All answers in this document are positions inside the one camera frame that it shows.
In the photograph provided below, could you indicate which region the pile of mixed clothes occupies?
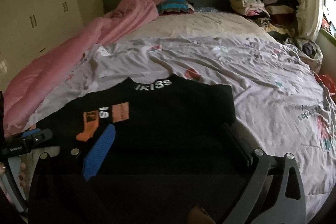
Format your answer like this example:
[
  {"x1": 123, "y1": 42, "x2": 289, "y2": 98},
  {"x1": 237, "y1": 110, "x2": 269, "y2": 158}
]
[{"x1": 228, "y1": 0, "x2": 301, "y2": 38}]

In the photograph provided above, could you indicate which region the black sweater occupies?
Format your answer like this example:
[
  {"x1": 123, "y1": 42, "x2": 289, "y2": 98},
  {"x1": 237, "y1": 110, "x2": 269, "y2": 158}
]
[{"x1": 33, "y1": 76, "x2": 251, "y2": 224}]

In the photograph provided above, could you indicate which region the printed bed sheet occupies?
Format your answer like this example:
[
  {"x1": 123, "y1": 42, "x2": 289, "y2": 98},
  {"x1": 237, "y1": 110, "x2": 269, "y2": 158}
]
[{"x1": 29, "y1": 35, "x2": 336, "y2": 203}]

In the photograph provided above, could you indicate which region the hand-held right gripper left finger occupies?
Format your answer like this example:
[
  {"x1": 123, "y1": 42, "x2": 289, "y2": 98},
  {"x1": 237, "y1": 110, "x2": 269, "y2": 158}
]
[{"x1": 28, "y1": 124, "x2": 116, "y2": 224}]

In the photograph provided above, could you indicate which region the orange object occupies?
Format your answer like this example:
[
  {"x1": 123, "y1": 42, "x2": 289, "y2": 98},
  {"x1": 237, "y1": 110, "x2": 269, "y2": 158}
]
[{"x1": 314, "y1": 72, "x2": 336, "y2": 97}]

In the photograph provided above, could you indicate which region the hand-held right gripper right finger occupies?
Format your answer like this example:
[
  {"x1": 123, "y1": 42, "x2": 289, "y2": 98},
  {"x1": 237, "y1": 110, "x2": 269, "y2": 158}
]
[{"x1": 223, "y1": 123, "x2": 307, "y2": 224}]

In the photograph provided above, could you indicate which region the person's left hand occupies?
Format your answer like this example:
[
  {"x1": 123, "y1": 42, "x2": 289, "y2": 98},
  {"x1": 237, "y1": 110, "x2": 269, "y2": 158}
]
[{"x1": 0, "y1": 162, "x2": 28, "y2": 190}]

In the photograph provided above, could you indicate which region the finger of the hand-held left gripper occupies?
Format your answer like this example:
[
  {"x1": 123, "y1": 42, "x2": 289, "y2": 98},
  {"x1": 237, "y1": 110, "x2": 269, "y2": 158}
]
[{"x1": 5, "y1": 128, "x2": 53, "y2": 152}]

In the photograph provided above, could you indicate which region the grey cloth bundle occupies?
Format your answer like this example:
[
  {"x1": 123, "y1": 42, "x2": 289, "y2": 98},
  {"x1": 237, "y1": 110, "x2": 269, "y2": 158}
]
[{"x1": 285, "y1": 36, "x2": 324, "y2": 68}]

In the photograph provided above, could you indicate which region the window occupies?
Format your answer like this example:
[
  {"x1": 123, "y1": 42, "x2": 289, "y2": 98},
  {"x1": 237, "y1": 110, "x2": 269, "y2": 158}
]
[{"x1": 320, "y1": 0, "x2": 336, "y2": 43}]

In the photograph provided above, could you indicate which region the blue patterned pillow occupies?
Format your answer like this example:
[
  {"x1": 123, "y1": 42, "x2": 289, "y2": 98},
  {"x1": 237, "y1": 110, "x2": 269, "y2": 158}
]
[{"x1": 194, "y1": 5, "x2": 219, "y2": 14}]

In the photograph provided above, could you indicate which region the striped folded clothes pile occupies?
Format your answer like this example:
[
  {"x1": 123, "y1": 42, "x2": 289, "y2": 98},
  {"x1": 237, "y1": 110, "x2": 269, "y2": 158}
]
[{"x1": 157, "y1": 0, "x2": 195, "y2": 16}]

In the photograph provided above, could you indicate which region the beige bed sheet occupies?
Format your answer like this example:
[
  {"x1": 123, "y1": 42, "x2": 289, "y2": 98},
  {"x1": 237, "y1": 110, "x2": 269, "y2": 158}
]
[{"x1": 118, "y1": 10, "x2": 279, "y2": 43}]

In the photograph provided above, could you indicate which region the pink blanket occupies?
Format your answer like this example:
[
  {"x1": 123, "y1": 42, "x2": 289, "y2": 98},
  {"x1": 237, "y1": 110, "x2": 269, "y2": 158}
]
[{"x1": 3, "y1": 0, "x2": 184, "y2": 130}]

